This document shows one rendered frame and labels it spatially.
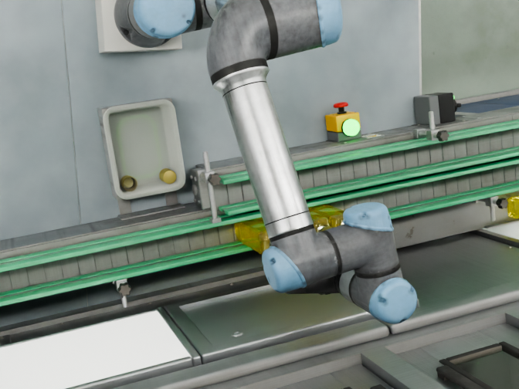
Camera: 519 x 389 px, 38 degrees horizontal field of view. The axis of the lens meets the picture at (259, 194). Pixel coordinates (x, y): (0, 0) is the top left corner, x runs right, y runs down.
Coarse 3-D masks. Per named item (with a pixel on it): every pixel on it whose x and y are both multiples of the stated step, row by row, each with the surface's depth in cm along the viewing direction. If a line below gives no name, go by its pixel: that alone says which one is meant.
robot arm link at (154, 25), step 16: (144, 0) 155; (160, 0) 156; (176, 0) 156; (192, 0) 157; (144, 16) 156; (160, 16) 156; (176, 16) 157; (192, 16) 158; (144, 32) 162; (160, 32) 157; (176, 32) 158
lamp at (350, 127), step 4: (344, 120) 200; (348, 120) 199; (352, 120) 199; (356, 120) 199; (344, 124) 199; (348, 124) 198; (352, 124) 198; (356, 124) 199; (344, 128) 199; (348, 128) 198; (352, 128) 198; (356, 128) 199; (344, 132) 200; (348, 132) 199; (352, 132) 199; (356, 132) 199
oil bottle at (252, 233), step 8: (240, 224) 183; (248, 224) 180; (256, 224) 178; (240, 232) 184; (248, 232) 178; (256, 232) 172; (264, 232) 170; (240, 240) 185; (248, 240) 179; (256, 240) 173; (264, 240) 169; (256, 248) 174; (264, 248) 170
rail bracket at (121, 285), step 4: (120, 280) 172; (124, 280) 172; (116, 284) 172; (120, 284) 168; (124, 284) 168; (116, 288) 173; (120, 288) 168; (124, 288) 168; (128, 288) 168; (120, 292) 168; (124, 292) 168; (128, 292) 168; (120, 296) 174; (124, 296) 173; (124, 300) 174; (124, 304) 174
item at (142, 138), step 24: (120, 120) 187; (144, 120) 189; (168, 120) 186; (120, 144) 187; (144, 144) 189; (168, 144) 190; (120, 168) 188; (144, 168) 190; (168, 168) 192; (120, 192) 182; (144, 192) 184
